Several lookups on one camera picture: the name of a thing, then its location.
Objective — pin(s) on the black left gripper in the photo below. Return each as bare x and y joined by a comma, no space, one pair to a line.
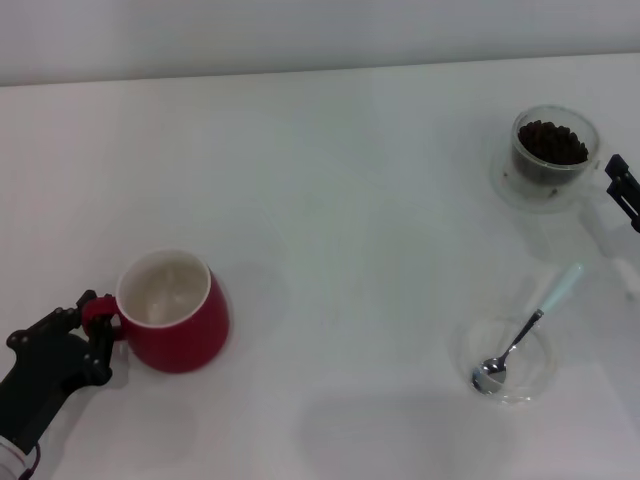
40,370

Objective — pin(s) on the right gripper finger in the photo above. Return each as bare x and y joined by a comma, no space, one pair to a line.
627,192

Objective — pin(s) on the clear shallow glass dish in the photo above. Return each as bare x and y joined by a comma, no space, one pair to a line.
537,360

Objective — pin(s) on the red ceramic mug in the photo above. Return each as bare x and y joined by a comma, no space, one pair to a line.
190,330

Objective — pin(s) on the coffee bean pile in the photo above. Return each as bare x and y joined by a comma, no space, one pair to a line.
552,142

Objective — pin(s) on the clear glass saucer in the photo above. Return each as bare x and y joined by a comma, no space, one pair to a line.
530,202

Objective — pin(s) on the clear glass cup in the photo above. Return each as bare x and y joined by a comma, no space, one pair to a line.
517,150

